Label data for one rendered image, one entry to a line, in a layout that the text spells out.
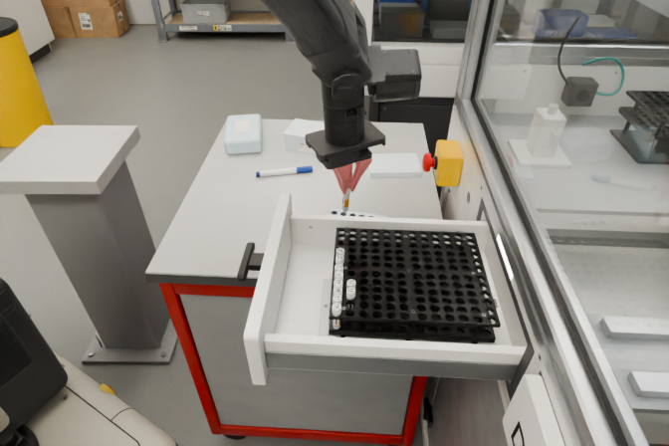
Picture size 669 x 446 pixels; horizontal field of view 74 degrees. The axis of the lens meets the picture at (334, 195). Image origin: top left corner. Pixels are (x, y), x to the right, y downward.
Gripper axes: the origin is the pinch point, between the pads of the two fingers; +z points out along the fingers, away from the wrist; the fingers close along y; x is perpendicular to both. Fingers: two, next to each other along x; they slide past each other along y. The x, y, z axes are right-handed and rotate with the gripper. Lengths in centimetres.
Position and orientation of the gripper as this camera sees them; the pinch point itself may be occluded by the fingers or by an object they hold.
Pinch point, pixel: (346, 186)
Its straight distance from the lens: 69.2
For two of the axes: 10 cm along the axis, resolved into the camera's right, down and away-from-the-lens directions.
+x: -4.0, -5.5, 7.3
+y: 9.1, -2.9, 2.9
